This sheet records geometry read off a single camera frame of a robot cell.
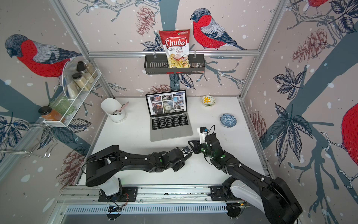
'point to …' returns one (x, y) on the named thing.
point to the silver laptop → (169, 119)
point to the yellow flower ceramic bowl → (208, 101)
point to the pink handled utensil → (124, 107)
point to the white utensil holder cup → (113, 108)
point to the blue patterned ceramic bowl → (228, 120)
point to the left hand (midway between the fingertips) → (183, 157)
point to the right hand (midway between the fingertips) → (190, 141)
